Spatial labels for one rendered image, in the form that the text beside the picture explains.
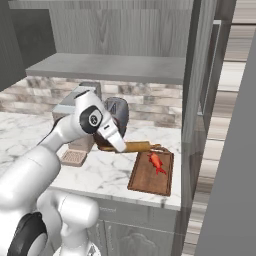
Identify grey base cabinet drawer front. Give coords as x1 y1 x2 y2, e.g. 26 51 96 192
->
95 198 179 232

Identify grey coffee machine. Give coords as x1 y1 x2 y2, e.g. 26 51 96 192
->
51 81 103 168

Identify grey wooden wall cabinet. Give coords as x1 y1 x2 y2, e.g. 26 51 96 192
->
8 0 202 86

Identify grey tall side panel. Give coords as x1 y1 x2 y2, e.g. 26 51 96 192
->
194 32 256 256

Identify grey glass-panel cabinet door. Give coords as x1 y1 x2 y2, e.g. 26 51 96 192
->
180 0 238 152

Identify grey base cabinet door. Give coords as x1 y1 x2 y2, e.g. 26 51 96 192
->
104 219 177 256

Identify wooden rolling pin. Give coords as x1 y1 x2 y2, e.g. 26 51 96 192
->
95 139 163 155

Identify brown wooden cutting board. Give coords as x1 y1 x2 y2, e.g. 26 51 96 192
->
127 144 175 197

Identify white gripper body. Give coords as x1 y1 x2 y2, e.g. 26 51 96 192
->
99 127 127 154

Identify grey solid cabinet door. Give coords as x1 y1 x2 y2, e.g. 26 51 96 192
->
0 0 57 93

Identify dark grey toaster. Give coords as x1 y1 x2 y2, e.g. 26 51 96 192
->
103 96 131 140

